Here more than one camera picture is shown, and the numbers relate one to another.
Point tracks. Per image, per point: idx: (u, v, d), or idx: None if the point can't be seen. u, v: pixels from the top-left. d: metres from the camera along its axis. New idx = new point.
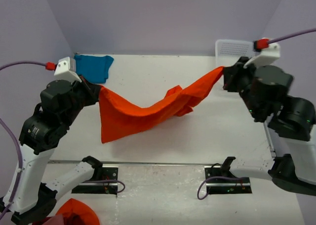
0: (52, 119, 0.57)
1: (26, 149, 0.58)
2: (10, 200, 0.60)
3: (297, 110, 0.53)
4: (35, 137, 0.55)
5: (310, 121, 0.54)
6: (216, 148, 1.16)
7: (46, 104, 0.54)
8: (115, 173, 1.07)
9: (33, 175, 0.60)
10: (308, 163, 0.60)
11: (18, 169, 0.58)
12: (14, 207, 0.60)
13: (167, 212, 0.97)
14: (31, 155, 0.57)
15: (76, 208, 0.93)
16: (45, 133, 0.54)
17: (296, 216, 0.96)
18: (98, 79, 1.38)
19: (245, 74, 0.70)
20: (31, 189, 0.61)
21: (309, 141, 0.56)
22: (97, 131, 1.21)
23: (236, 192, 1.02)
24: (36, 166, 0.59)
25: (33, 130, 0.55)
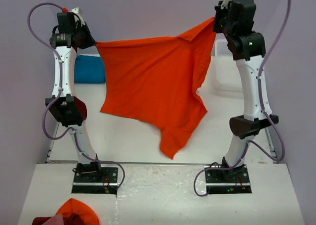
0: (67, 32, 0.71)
1: (60, 48, 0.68)
2: (60, 88, 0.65)
3: (251, 42, 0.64)
4: (64, 40, 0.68)
5: (254, 41, 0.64)
6: (216, 147, 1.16)
7: (66, 22, 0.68)
8: (115, 172, 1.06)
9: (71, 67, 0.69)
10: (248, 94, 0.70)
11: (59, 61, 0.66)
12: (65, 92, 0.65)
13: (167, 212, 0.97)
14: (65, 49, 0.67)
15: (76, 208, 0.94)
16: (71, 37, 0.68)
17: (296, 216, 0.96)
18: (98, 79, 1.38)
19: (223, 15, 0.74)
20: (72, 81, 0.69)
21: (248, 62, 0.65)
22: (97, 130, 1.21)
23: (236, 192, 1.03)
24: (71, 59, 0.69)
25: (60, 37, 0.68)
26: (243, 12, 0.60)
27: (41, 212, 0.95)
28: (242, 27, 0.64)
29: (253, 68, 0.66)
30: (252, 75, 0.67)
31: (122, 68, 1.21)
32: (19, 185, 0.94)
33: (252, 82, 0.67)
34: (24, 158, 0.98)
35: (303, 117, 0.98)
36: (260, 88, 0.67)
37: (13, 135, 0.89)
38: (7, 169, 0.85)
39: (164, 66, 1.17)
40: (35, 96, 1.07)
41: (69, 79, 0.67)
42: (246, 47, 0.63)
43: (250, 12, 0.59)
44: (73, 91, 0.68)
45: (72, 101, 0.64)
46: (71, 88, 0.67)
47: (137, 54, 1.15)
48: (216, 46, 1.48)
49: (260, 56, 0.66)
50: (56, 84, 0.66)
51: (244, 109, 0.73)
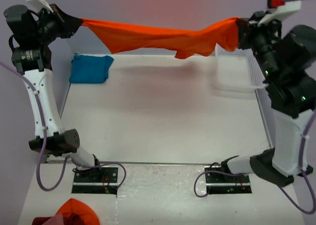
0: (32, 45, 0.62)
1: (30, 73, 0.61)
2: (43, 125, 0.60)
3: (304, 96, 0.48)
4: (33, 60, 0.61)
5: (308, 94, 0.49)
6: (216, 148, 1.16)
7: (21, 28, 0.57)
8: (115, 172, 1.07)
9: (50, 95, 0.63)
10: (286, 149, 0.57)
11: (33, 92, 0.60)
12: (51, 131, 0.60)
13: (167, 212, 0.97)
14: (38, 74, 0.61)
15: (76, 208, 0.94)
16: (39, 53, 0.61)
17: (296, 216, 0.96)
18: (98, 79, 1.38)
19: (260, 34, 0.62)
20: (55, 111, 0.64)
21: (295, 119, 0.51)
22: (97, 130, 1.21)
23: (236, 192, 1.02)
24: (48, 84, 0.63)
25: (27, 55, 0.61)
26: (300, 58, 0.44)
27: (41, 212, 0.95)
28: (294, 73, 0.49)
29: (299, 126, 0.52)
30: (296, 132, 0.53)
31: (123, 39, 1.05)
32: (19, 186, 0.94)
33: (295, 139, 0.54)
34: (24, 158, 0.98)
35: None
36: (302, 149, 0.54)
37: (13, 135, 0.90)
38: (7, 169, 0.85)
39: (174, 40, 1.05)
40: None
41: (51, 112, 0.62)
42: (296, 104, 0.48)
43: (308, 60, 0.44)
44: (60, 125, 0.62)
45: (62, 138, 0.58)
46: (57, 122, 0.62)
47: (142, 32, 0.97)
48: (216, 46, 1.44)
49: (310, 111, 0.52)
50: (37, 121, 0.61)
51: (275, 158, 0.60)
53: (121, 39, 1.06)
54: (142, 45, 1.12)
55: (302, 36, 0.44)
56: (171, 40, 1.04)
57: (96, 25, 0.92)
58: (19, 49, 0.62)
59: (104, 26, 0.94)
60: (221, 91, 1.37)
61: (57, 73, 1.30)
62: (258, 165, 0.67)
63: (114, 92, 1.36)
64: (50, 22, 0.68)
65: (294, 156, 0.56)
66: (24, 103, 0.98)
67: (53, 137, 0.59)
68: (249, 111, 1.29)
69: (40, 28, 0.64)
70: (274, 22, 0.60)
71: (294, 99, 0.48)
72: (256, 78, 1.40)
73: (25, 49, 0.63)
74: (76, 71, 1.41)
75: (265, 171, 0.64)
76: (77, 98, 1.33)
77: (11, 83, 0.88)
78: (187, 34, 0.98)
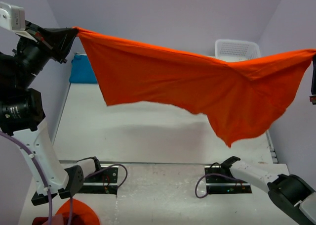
0: (17, 97, 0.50)
1: (21, 134, 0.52)
2: (46, 186, 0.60)
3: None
4: (20, 118, 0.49)
5: None
6: (216, 147, 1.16)
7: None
8: (115, 172, 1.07)
9: (48, 153, 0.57)
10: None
11: (30, 156, 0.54)
12: (54, 187, 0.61)
13: (167, 212, 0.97)
14: (32, 136, 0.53)
15: (76, 208, 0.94)
16: (27, 107, 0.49)
17: None
18: None
19: None
20: (55, 165, 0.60)
21: None
22: (97, 131, 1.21)
23: (236, 192, 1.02)
24: (45, 141, 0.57)
25: (9, 112, 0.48)
26: None
27: (40, 212, 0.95)
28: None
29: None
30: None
31: (133, 70, 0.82)
32: (19, 186, 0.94)
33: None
34: (24, 158, 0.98)
35: (303, 117, 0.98)
36: None
37: None
38: (6, 168, 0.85)
39: (204, 91, 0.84)
40: None
41: (52, 170, 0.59)
42: None
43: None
44: (61, 179, 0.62)
45: (68, 195, 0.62)
46: (58, 176, 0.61)
47: (166, 64, 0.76)
48: (217, 46, 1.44)
49: None
50: (37, 180, 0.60)
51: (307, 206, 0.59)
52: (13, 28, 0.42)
53: (130, 73, 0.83)
54: (145, 91, 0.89)
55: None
56: (215, 72, 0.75)
57: (103, 39, 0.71)
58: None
59: (117, 53, 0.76)
60: None
61: (57, 73, 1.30)
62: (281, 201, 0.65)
63: None
64: (32, 50, 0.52)
65: None
66: None
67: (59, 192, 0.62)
68: None
69: (21, 70, 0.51)
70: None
71: None
72: None
73: (8, 101, 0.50)
74: (76, 71, 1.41)
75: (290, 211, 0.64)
76: (76, 98, 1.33)
77: None
78: (215, 76, 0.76)
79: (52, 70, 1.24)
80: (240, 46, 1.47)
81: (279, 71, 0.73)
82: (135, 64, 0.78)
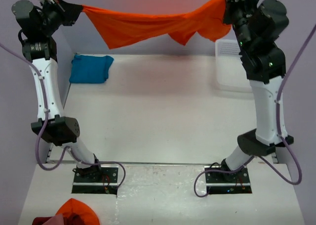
0: (39, 37, 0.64)
1: (38, 61, 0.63)
2: (46, 108, 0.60)
3: (271, 61, 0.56)
4: (40, 50, 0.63)
5: (275, 64, 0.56)
6: (217, 148, 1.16)
7: (30, 24, 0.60)
8: (115, 173, 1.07)
9: (54, 80, 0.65)
10: (264, 114, 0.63)
11: (39, 77, 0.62)
12: (52, 113, 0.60)
13: (167, 212, 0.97)
14: (44, 62, 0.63)
15: (76, 208, 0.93)
16: (47, 45, 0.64)
17: (296, 216, 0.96)
18: (98, 79, 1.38)
19: (238, 8, 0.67)
20: (57, 94, 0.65)
21: (267, 85, 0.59)
22: (97, 130, 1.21)
23: (236, 192, 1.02)
24: (53, 72, 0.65)
25: (35, 47, 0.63)
26: (269, 29, 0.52)
27: (41, 212, 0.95)
28: (264, 43, 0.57)
29: (271, 92, 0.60)
30: (269, 99, 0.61)
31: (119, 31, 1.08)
32: (19, 185, 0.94)
33: (269, 105, 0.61)
34: (25, 157, 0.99)
35: (303, 119, 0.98)
36: (278, 113, 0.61)
37: (14, 134, 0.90)
38: (7, 169, 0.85)
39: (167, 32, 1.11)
40: (35, 95, 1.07)
41: (55, 97, 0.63)
42: (265, 69, 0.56)
43: (280, 28, 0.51)
44: (61, 110, 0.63)
45: (62, 121, 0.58)
46: (58, 106, 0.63)
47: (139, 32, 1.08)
48: (216, 46, 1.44)
49: (280, 77, 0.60)
50: (40, 104, 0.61)
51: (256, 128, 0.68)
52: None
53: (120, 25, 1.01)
54: (137, 41, 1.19)
55: (269, 8, 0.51)
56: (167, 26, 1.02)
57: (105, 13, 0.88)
58: (28, 42, 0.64)
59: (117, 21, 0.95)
60: (221, 91, 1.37)
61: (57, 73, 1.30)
62: (243, 140, 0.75)
63: (114, 92, 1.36)
64: (51, 13, 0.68)
65: (274, 121, 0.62)
66: (24, 102, 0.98)
67: (55, 118, 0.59)
68: (249, 111, 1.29)
69: (45, 21, 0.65)
70: None
71: (262, 65, 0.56)
72: None
73: (33, 41, 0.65)
74: (77, 71, 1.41)
75: (251, 146, 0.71)
76: (77, 99, 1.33)
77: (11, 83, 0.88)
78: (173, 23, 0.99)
79: None
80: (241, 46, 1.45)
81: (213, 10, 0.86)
82: (129, 28, 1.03)
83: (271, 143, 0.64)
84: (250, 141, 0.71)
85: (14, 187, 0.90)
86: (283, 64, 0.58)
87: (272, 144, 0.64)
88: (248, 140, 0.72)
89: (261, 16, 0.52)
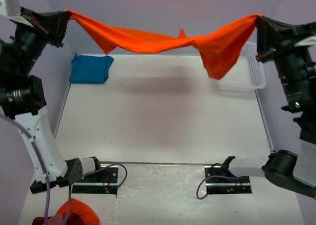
0: (19, 81, 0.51)
1: (22, 116, 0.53)
2: (44, 173, 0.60)
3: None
4: (21, 103, 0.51)
5: None
6: (216, 148, 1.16)
7: (6, 74, 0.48)
8: (115, 172, 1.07)
9: (48, 138, 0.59)
10: None
11: (30, 141, 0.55)
12: (53, 175, 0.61)
13: (167, 212, 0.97)
14: (33, 120, 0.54)
15: (76, 208, 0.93)
16: (30, 93, 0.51)
17: (296, 215, 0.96)
18: (98, 79, 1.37)
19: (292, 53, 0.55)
20: (53, 151, 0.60)
21: None
22: (97, 131, 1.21)
23: (236, 192, 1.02)
24: (44, 128, 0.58)
25: (12, 97, 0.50)
26: None
27: (41, 212, 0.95)
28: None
29: None
30: None
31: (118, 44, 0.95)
32: (19, 185, 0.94)
33: None
34: (25, 157, 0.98)
35: None
36: None
37: (14, 134, 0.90)
38: (6, 170, 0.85)
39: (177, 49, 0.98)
40: None
41: (52, 157, 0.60)
42: None
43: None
44: (60, 168, 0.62)
45: (67, 182, 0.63)
46: (58, 162, 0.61)
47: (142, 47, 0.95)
48: None
49: None
50: (36, 166, 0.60)
51: (297, 170, 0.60)
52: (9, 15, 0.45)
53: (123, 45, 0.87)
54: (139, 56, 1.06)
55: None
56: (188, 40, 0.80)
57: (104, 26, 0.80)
58: (1, 85, 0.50)
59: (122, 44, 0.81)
60: (221, 91, 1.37)
61: (57, 73, 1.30)
62: (278, 179, 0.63)
63: (114, 92, 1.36)
64: (28, 36, 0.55)
65: None
66: None
67: (58, 180, 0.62)
68: (249, 111, 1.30)
69: (21, 58, 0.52)
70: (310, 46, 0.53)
71: None
72: (256, 79, 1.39)
73: (9, 84, 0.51)
74: (77, 71, 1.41)
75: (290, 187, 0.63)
76: (77, 99, 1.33)
77: None
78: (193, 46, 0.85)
79: (52, 70, 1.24)
80: None
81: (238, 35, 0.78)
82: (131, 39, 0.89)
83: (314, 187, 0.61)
84: (292, 184, 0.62)
85: (13, 187, 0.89)
86: None
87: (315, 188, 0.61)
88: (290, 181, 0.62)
89: None
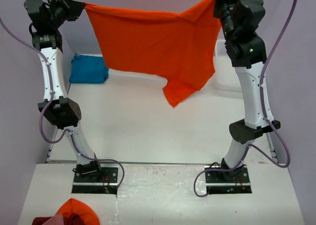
0: (48, 30, 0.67)
1: (47, 50, 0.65)
2: (51, 90, 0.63)
3: (251, 47, 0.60)
4: (48, 41, 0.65)
5: (256, 50, 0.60)
6: (217, 147, 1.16)
7: (40, 19, 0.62)
8: (115, 173, 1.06)
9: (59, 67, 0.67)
10: (250, 100, 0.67)
11: (46, 64, 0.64)
12: (57, 95, 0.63)
13: (167, 212, 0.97)
14: (52, 51, 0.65)
15: (76, 208, 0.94)
16: (55, 37, 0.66)
17: (296, 216, 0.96)
18: (98, 79, 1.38)
19: (224, 2, 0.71)
20: (62, 81, 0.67)
21: (250, 69, 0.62)
22: (97, 130, 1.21)
23: (236, 191, 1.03)
24: (59, 61, 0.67)
25: (43, 39, 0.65)
26: (247, 18, 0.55)
27: (41, 212, 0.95)
28: (244, 31, 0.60)
29: (254, 75, 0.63)
30: (253, 83, 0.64)
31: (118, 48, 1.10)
32: (19, 186, 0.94)
33: (253, 88, 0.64)
34: (25, 158, 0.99)
35: (303, 119, 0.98)
36: (261, 97, 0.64)
37: (13, 136, 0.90)
38: (7, 170, 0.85)
39: (170, 52, 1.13)
40: (35, 96, 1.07)
41: (59, 80, 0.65)
42: (246, 54, 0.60)
43: (258, 18, 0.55)
44: (65, 93, 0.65)
45: (65, 103, 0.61)
46: (63, 90, 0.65)
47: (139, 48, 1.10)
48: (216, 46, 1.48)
49: (261, 63, 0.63)
50: (46, 87, 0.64)
51: (245, 115, 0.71)
52: None
53: (131, 44, 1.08)
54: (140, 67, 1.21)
55: None
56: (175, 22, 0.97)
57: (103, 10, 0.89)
58: (37, 34, 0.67)
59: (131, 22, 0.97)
60: (221, 91, 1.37)
61: None
62: (235, 128, 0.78)
63: (113, 91, 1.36)
64: (57, 9, 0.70)
65: (257, 105, 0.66)
66: (25, 103, 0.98)
67: (59, 98, 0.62)
68: None
69: (52, 16, 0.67)
70: None
71: (243, 52, 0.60)
72: None
73: (42, 32, 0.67)
74: (76, 71, 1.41)
75: (242, 131, 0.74)
76: (76, 99, 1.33)
77: (12, 84, 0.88)
78: (176, 33, 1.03)
79: None
80: None
81: (207, 9, 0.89)
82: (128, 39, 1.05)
83: (258, 126, 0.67)
84: (242, 128, 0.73)
85: (14, 188, 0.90)
86: (263, 50, 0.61)
87: (259, 126, 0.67)
88: (240, 128, 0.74)
89: (239, 7, 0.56)
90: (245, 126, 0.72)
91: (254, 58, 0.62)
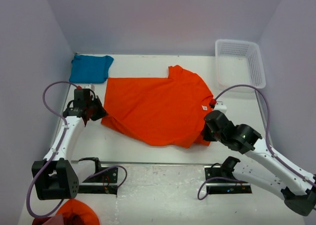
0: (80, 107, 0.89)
1: (70, 117, 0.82)
2: (56, 150, 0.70)
3: (243, 134, 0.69)
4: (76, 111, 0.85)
5: (248, 135, 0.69)
6: (217, 147, 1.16)
7: (80, 97, 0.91)
8: (115, 173, 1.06)
9: (73, 136, 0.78)
10: (277, 170, 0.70)
11: (65, 125, 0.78)
12: (58, 155, 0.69)
13: (167, 212, 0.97)
14: (74, 119, 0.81)
15: (76, 208, 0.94)
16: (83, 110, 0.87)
17: (295, 216, 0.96)
18: (98, 79, 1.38)
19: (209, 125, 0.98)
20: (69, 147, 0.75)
21: (254, 150, 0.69)
22: (97, 130, 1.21)
23: (236, 192, 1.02)
24: (77, 128, 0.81)
25: (73, 109, 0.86)
26: (219, 119, 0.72)
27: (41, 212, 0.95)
28: (228, 130, 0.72)
29: (263, 152, 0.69)
30: (266, 157, 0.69)
31: None
32: (19, 186, 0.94)
33: (273, 161, 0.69)
34: (25, 159, 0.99)
35: (304, 121, 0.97)
36: (284, 162, 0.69)
37: (13, 137, 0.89)
38: (7, 171, 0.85)
39: None
40: (35, 97, 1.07)
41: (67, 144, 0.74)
42: (244, 141, 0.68)
43: (223, 117, 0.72)
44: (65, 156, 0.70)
45: (62, 167, 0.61)
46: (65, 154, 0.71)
47: None
48: (217, 46, 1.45)
49: (259, 139, 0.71)
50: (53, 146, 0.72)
51: (290, 186, 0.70)
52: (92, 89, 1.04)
53: None
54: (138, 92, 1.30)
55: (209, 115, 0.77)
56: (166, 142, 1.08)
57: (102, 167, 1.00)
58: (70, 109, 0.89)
59: None
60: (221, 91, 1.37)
61: (57, 73, 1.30)
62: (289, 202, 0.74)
63: None
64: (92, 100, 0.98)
65: (289, 171, 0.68)
66: (25, 104, 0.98)
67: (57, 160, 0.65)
68: (249, 111, 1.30)
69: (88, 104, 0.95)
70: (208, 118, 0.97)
71: (240, 141, 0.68)
72: (256, 79, 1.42)
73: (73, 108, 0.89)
74: (76, 71, 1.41)
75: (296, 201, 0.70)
76: None
77: (12, 85, 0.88)
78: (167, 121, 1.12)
79: (52, 71, 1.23)
80: (240, 46, 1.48)
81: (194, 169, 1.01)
82: None
83: (307, 189, 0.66)
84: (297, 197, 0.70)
85: (13, 189, 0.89)
86: (253, 130, 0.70)
87: (309, 190, 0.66)
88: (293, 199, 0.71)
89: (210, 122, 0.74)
90: (295, 197, 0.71)
91: (250, 140, 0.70)
